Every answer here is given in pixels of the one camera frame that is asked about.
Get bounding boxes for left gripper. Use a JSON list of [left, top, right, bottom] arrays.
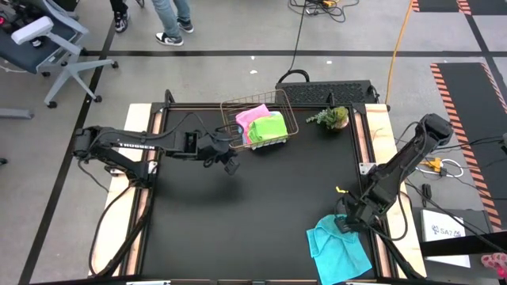
[[196, 132, 241, 176]]

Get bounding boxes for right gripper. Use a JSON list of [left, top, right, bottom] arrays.
[[334, 193, 381, 234]]

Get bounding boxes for blue microfiber towel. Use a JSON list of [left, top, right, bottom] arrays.
[[307, 213, 373, 285]]

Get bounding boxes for white waffle weave towel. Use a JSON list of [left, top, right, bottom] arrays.
[[249, 136, 288, 150]]

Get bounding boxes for pink microfiber towel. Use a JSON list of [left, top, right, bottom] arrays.
[[235, 104, 273, 146]]

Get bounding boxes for gold wire basket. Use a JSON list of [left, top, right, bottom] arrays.
[[219, 89, 299, 153]]

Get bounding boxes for green microfiber towel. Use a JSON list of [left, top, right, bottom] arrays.
[[247, 113, 289, 144]]

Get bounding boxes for light wooden side board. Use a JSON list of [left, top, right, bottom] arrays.
[[364, 103, 428, 278], [90, 103, 164, 277]]

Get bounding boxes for white printed box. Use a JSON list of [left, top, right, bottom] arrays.
[[419, 208, 472, 269]]

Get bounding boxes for yellow power connector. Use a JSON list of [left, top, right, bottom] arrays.
[[421, 157, 444, 173]]

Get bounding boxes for small potted plant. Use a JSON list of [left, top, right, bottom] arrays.
[[305, 105, 351, 132]]

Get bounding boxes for black crossbar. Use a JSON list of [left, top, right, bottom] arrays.
[[419, 230, 507, 258]]

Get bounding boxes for black computer case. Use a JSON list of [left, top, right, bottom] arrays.
[[275, 78, 378, 105]]

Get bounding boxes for pink patterned object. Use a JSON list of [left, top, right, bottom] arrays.
[[480, 253, 507, 280]]

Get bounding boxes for person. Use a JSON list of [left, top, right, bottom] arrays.
[[150, 0, 195, 48], [109, 0, 131, 34]]

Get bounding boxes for black mat with striped edge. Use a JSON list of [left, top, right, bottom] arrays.
[[430, 62, 507, 234], [410, 0, 473, 16]]

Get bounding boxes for grey office chair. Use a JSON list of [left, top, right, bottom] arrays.
[[0, 0, 120, 108]]

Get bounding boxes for grey chair base leg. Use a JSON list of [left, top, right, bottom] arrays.
[[0, 108, 36, 120]]

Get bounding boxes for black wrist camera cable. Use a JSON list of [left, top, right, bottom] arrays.
[[144, 112, 238, 143]]

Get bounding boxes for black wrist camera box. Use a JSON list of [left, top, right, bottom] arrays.
[[173, 130, 199, 158]]

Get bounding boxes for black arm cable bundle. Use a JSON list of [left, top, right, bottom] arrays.
[[89, 158, 158, 278], [368, 225, 425, 280]]

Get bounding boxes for black aluminium station frame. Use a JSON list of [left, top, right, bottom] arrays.
[[125, 89, 391, 285]]

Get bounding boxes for white cable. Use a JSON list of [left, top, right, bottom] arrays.
[[415, 158, 465, 179]]

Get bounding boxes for long black floor cable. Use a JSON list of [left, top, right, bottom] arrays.
[[279, 0, 311, 85]]

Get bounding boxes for yellow cable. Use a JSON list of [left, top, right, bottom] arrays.
[[384, 0, 416, 105]]

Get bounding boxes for tangled black floor cables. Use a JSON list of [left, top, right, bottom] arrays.
[[288, 0, 360, 24]]

